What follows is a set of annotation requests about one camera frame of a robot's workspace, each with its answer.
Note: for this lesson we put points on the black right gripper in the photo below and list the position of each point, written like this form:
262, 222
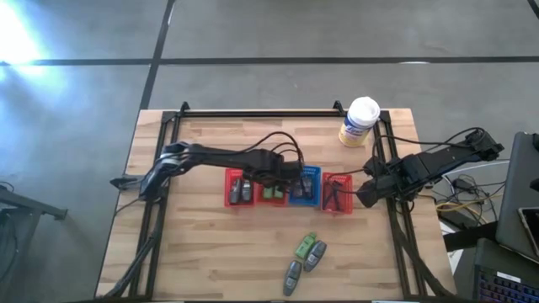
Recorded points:
379, 181

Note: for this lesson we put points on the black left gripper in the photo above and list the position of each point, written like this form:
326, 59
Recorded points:
269, 168

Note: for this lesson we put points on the green travel bottle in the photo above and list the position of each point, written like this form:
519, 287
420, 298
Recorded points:
268, 192
305, 245
278, 191

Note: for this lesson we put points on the dark disposable razor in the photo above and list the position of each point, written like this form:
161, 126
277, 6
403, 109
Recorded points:
338, 201
329, 198

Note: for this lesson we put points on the grey deodorant stick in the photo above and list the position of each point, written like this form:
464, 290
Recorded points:
247, 190
292, 278
235, 191
315, 255

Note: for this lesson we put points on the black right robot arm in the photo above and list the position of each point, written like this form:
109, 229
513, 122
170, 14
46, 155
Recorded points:
446, 157

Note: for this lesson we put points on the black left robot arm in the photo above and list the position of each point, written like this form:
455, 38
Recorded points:
219, 156

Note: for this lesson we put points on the blue plastic basket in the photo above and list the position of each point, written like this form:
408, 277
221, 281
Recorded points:
317, 189

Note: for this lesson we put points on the red plastic basket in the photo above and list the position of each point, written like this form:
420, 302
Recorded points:
271, 202
240, 204
347, 198

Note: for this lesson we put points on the white wipes canister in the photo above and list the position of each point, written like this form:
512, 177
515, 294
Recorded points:
358, 126

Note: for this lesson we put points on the black power adapter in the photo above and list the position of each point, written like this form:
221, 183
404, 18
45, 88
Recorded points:
452, 217

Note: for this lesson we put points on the smartphone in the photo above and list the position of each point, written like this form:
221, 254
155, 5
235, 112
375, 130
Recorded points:
531, 229

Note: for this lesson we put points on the black laptop with keyboard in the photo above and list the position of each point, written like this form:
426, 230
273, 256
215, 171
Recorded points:
505, 286

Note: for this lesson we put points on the dark metal desk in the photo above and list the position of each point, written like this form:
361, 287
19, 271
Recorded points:
29, 205

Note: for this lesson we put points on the black metal table frame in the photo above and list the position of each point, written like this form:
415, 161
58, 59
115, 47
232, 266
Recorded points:
236, 113

